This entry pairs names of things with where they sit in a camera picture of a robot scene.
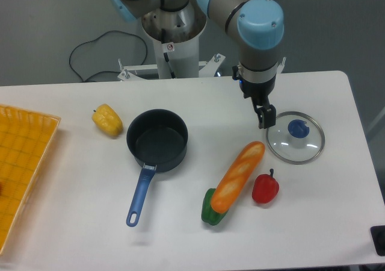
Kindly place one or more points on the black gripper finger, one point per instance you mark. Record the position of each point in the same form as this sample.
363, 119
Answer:
266, 112

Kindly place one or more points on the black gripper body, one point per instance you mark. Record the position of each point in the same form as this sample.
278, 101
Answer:
255, 83

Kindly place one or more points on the long orange bread loaf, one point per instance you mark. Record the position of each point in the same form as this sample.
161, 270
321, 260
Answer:
232, 183

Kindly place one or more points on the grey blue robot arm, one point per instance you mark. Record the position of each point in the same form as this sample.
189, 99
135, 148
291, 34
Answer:
218, 11

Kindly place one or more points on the glass lid with blue knob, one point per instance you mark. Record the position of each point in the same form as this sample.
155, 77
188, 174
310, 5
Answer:
296, 138

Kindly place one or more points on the red bell pepper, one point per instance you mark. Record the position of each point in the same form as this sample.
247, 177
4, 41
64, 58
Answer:
265, 188

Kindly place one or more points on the green bell pepper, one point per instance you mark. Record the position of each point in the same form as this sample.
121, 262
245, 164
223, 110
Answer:
208, 215

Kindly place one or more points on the yellow bell pepper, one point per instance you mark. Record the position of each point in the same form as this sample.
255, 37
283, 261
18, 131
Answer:
107, 120

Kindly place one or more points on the black object at table edge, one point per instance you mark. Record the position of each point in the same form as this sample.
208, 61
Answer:
377, 233

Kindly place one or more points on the yellow woven basket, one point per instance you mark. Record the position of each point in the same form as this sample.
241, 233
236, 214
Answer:
25, 140

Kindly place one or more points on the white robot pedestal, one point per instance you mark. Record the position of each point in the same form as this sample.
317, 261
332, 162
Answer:
257, 27

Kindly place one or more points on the dark pot with blue handle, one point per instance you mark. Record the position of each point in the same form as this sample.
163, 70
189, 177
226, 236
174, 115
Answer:
158, 141

